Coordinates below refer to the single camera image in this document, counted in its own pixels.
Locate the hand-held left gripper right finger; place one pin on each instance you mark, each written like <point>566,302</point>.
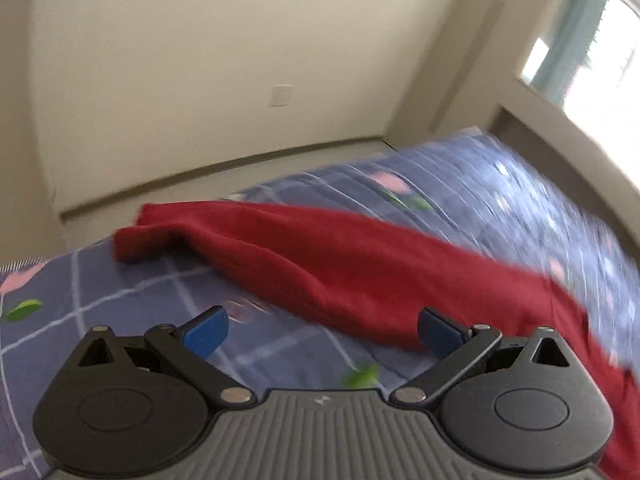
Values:
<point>440,335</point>

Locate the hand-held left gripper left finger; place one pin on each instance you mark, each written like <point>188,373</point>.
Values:
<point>205,332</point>

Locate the red knit garment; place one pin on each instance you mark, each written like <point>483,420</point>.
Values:
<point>350,270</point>

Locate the blue checked floral quilt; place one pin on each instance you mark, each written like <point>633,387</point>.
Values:
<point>125,305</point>

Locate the teal curtain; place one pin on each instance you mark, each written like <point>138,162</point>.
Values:
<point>570,45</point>

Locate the bright window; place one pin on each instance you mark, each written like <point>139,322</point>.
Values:
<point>612,60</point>

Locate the white wall outlet plate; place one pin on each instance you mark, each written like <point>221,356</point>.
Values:
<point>280,95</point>

